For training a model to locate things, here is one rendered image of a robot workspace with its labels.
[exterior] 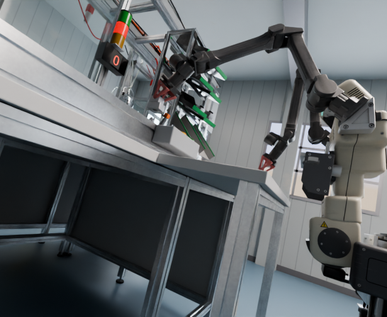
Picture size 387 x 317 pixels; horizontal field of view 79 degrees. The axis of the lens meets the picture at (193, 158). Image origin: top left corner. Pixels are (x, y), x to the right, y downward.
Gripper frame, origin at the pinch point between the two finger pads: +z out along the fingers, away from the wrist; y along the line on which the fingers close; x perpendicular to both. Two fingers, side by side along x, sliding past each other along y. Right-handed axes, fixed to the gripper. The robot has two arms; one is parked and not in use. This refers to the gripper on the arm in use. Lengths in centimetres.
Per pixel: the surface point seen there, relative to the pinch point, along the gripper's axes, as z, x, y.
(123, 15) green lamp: -13.4, -23.3, 21.8
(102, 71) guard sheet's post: 7.5, -11.2, 20.6
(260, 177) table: -9, 62, 25
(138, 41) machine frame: -14, -133, -69
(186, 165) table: 3, 47, 25
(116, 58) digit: 0.2, -11.3, 19.9
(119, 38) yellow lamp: -5.9, -16.6, 21.0
